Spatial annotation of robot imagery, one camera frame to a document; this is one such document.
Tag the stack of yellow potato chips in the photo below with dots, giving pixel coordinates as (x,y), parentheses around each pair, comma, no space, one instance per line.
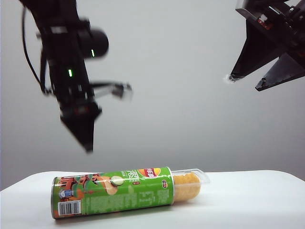
(187,187)

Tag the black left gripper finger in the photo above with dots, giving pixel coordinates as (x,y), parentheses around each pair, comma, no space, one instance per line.
(83,131)

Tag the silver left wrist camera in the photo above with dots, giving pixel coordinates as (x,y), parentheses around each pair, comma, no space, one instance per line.
(122,90)

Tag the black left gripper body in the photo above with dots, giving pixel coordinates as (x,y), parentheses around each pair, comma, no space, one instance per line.
(78,108)

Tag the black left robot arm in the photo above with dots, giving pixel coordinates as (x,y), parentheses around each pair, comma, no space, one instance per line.
(62,47)

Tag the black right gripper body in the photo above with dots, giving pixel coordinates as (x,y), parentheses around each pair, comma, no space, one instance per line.
(281,21)

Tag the transparent plastic chip container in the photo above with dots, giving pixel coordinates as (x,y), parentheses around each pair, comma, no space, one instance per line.
(202,177)

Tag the green potato chip tub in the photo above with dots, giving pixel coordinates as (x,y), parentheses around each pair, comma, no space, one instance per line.
(114,193)

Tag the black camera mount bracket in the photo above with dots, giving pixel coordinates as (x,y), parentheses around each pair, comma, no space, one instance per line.
(102,87)

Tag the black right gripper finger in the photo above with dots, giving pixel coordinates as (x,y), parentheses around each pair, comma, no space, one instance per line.
(255,52)
(286,71)

